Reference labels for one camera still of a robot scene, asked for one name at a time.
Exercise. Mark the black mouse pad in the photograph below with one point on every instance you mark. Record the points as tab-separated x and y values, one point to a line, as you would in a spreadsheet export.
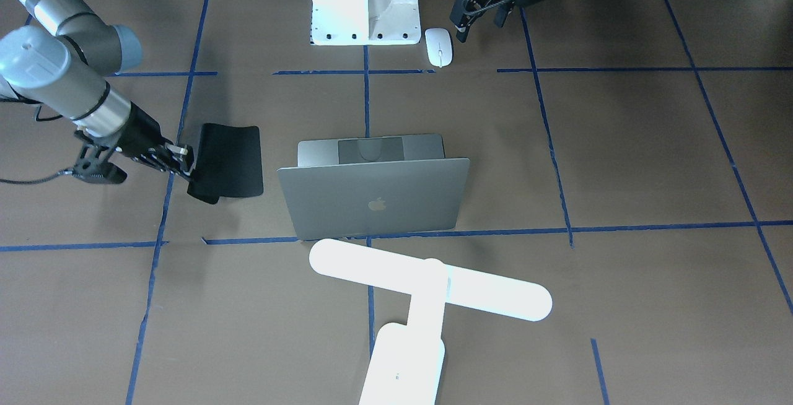
228	164

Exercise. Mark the white desk lamp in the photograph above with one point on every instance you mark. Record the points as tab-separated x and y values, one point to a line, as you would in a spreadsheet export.
406	362

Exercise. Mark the grey laptop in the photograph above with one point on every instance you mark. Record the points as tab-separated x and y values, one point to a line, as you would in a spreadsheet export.
380	186

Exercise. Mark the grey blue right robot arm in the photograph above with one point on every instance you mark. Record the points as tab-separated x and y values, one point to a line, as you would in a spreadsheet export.
63	62

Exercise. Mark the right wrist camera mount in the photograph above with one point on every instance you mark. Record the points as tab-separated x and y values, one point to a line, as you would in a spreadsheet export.
93	164

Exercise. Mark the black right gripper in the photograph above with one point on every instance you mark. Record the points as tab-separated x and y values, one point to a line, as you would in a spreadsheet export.
137	133

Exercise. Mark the white computer mouse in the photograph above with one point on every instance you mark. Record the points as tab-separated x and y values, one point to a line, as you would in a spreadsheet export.
439	48

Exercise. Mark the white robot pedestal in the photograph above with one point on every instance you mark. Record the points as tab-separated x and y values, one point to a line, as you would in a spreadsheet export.
365	22

